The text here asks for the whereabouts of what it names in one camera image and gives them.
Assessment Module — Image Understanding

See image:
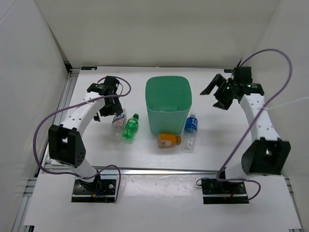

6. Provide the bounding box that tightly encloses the white orange label clear bottle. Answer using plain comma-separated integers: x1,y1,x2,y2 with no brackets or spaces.
111,108,127,142

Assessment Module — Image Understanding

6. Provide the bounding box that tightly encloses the green soda bottle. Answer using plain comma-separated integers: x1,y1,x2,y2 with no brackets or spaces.
122,114,139,143

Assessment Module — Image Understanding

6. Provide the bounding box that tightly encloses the green plastic bin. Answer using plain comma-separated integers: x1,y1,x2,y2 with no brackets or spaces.
145,76,192,135

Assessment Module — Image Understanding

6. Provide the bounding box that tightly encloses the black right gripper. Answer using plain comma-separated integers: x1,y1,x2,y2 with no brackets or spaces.
199,73,236,110

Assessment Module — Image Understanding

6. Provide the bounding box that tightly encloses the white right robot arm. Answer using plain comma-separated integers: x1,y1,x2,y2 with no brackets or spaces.
201,67,291,193

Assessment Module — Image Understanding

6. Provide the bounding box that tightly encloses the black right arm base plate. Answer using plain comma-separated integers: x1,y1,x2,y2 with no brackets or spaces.
196,177,249,204

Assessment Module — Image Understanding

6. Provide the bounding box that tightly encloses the aluminium table edge rail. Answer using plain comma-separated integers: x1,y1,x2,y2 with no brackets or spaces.
40,166,273,176

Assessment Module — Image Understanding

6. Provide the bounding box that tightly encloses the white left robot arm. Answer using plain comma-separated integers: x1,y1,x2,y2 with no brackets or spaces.
48,76,123,193

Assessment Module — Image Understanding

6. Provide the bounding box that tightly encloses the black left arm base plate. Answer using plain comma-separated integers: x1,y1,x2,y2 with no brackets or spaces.
71,175,119,203

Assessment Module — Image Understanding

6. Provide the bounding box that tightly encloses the orange juice bottle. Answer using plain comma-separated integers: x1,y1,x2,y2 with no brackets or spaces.
157,133,182,148

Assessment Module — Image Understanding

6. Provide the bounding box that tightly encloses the blue label clear bottle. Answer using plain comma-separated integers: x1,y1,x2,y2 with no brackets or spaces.
182,113,198,153

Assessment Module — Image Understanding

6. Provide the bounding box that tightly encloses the blue white label sticker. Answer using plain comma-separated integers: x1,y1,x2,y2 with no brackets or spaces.
81,66,97,71

